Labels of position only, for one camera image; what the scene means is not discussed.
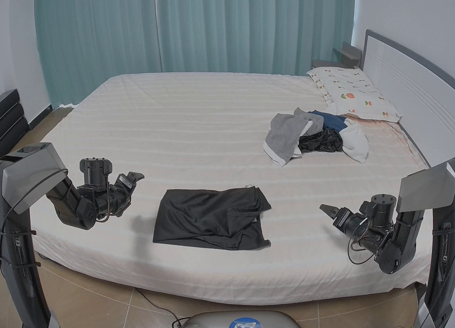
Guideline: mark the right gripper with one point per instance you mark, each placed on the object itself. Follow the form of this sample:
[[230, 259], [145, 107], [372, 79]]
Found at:
[[346, 221]]

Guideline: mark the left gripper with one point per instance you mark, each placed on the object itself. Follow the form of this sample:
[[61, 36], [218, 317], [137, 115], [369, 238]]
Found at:
[[125, 184]]

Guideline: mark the black T-shirt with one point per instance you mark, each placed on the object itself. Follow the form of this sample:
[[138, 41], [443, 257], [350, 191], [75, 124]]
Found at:
[[206, 216]]

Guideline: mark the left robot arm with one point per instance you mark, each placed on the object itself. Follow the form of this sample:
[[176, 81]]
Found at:
[[32, 177]]

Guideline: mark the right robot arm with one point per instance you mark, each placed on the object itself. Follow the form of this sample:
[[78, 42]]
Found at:
[[423, 191]]

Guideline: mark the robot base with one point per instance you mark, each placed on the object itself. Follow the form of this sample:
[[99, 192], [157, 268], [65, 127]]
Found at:
[[241, 319]]

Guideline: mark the bed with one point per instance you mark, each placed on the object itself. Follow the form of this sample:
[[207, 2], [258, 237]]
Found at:
[[177, 124]]

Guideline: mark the white garment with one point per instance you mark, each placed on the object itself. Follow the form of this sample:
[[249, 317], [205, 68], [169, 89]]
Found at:
[[355, 145]]

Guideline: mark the black glossy garment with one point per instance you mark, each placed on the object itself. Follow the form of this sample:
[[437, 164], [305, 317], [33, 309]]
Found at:
[[320, 141]]

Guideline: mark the dark blue garment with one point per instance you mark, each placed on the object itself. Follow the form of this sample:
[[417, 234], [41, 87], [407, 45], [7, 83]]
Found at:
[[332, 122]]

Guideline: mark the grey garment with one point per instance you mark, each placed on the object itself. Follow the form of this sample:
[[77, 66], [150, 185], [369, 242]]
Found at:
[[284, 134]]

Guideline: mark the white printed pillow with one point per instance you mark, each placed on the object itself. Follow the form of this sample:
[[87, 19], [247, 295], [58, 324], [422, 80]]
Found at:
[[355, 93]]

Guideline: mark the black chest of drawers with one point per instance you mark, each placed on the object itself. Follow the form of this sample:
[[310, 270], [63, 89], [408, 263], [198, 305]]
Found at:
[[12, 120]]

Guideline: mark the blue-green curtain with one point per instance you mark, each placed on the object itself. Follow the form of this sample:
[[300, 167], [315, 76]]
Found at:
[[256, 17], [99, 28]]

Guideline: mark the grey bedside table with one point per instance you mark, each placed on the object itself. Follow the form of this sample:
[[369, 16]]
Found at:
[[339, 56]]

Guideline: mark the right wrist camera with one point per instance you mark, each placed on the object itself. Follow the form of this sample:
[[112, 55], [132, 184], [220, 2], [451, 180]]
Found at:
[[365, 209]]

